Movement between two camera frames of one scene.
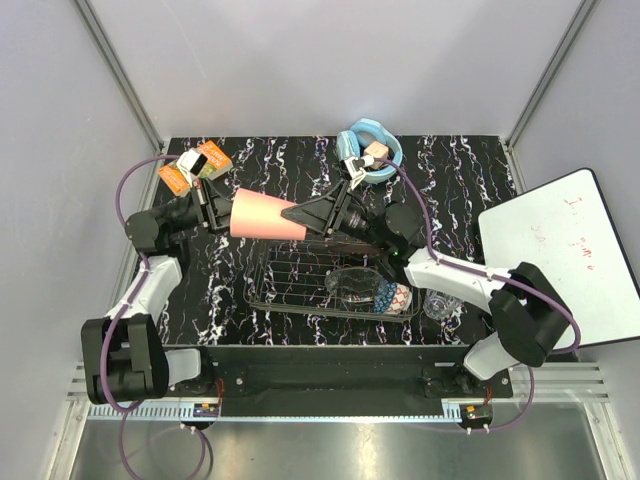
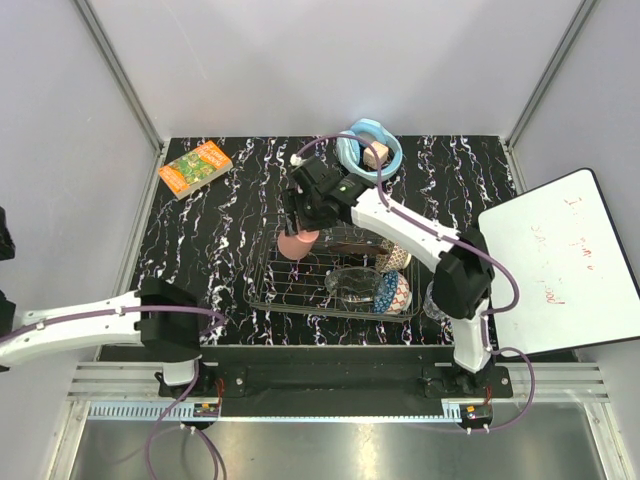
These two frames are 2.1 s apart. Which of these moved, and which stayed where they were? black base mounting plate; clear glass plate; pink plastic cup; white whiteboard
Moved: pink plastic cup
Stayed: white whiteboard; black base mounting plate; clear glass plate
